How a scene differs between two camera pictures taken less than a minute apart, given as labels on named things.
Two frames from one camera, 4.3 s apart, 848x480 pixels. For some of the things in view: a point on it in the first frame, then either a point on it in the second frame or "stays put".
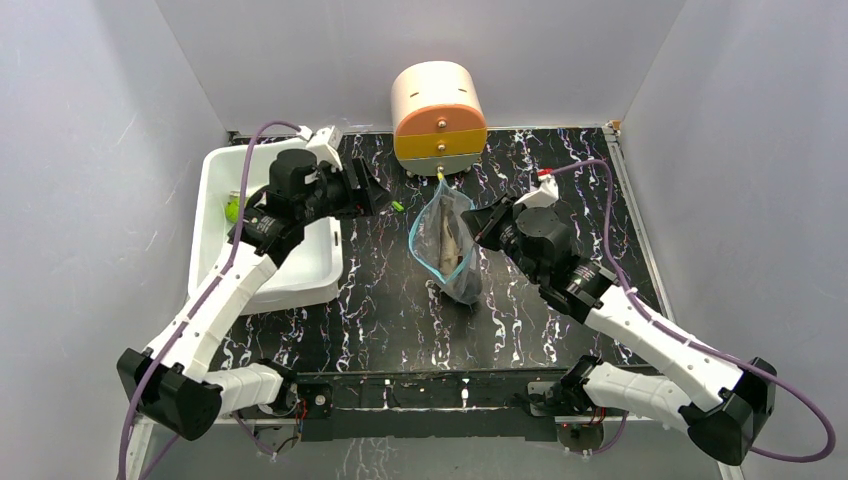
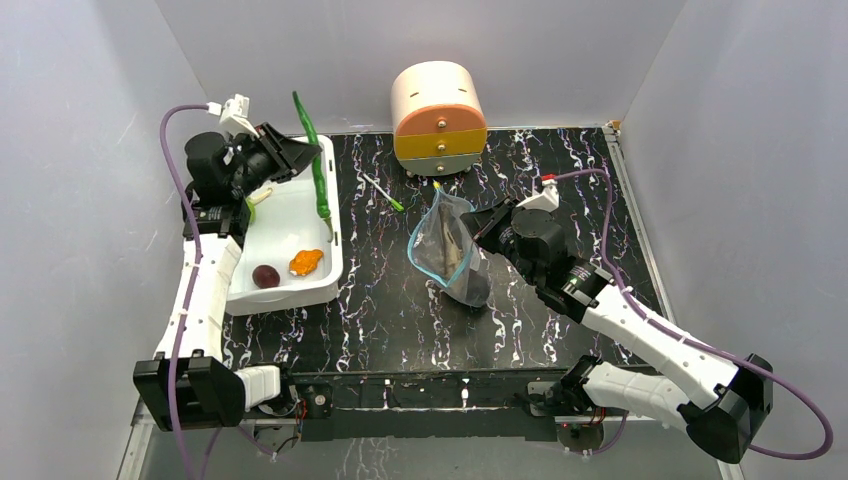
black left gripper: x=363 y=202 → x=288 y=156
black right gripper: x=495 y=221 stays put
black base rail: x=422 y=405 stays put
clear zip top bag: x=443 y=246 stays put
